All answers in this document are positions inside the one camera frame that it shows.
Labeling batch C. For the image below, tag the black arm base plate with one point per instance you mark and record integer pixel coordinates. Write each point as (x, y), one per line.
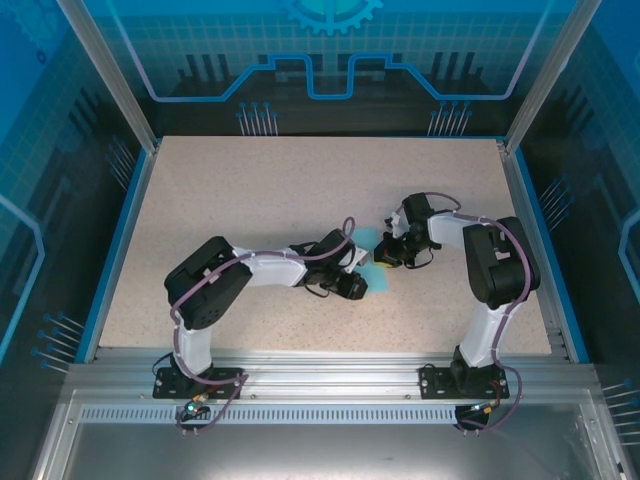
(435, 382)
(165, 382)

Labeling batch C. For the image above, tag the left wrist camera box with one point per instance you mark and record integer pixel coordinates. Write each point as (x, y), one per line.
(361, 255)

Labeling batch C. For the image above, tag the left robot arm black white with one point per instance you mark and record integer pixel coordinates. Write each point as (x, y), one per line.
(207, 287)

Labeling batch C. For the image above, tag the aluminium frame post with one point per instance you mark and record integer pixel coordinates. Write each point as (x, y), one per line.
(550, 75)
(111, 75)

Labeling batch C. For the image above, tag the grey metal panel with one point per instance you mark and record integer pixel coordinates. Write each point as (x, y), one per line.
(325, 450)

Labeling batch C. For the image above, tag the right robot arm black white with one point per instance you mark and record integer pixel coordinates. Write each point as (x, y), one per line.
(500, 265)

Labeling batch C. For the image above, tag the aluminium front rail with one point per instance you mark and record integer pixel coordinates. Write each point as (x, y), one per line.
(330, 372)

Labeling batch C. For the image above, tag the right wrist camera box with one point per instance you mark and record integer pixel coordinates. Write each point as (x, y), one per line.
(395, 226)

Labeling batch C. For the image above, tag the side rail with blue edge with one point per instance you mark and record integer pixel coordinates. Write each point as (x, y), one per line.
(530, 225)
(125, 225)

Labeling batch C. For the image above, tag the light blue cloth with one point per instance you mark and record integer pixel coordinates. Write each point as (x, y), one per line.
(377, 280)

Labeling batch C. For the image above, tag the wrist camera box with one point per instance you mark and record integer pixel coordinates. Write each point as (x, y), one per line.
(361, 255)
(395, 226)

